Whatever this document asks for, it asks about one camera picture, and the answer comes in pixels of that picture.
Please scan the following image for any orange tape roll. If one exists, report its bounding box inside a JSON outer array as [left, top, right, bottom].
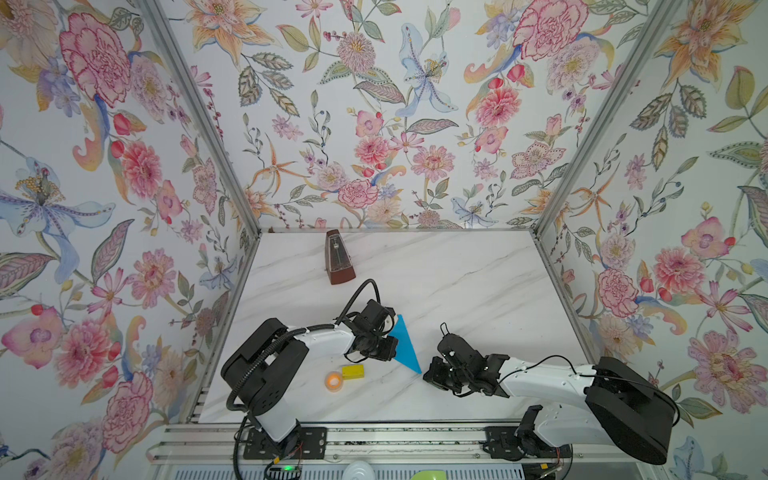
[[324, 371, 344, 393]]

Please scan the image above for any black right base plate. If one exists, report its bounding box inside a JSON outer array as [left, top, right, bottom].
[[481, 426, 573, 462]]

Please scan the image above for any aluminium front rail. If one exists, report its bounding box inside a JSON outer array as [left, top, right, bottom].
[[146, 422, 658, 466]]

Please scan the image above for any right back aluminium corner post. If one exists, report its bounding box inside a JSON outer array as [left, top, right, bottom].
[[532, 0, 685, 236]]

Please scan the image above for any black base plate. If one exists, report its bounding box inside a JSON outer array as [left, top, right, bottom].
[[242, 425, 328, 460], [481, 426, 573, 462]]

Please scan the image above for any yellow block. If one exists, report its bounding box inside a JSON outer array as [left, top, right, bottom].
[[341, 364, 365, 381]]

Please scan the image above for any blue square paper sheet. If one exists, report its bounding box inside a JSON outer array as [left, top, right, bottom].
[[388, 314, 422, 375]]

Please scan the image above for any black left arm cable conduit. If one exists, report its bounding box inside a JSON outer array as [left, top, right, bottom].
[[225, 278, 382, 415]]

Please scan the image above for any brown wooden metronome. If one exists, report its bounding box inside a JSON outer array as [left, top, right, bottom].
[[324, 229, 356, 285]]

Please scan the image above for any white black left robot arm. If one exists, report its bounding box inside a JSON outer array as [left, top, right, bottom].
[[220, 300, 398, 444]]

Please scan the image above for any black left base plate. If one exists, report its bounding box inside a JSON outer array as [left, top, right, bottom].
[[242, 425, 328, 460]]

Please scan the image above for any aluminium corner post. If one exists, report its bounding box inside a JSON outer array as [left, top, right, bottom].
[[532, 0, 685, 236], [134, 0, 262, 236]]

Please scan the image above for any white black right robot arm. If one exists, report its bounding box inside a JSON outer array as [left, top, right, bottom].
[[423, 333, 680, 465]]

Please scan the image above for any left back aluminium corner post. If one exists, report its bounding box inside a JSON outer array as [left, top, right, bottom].
[[134, 0, 262, 236]]

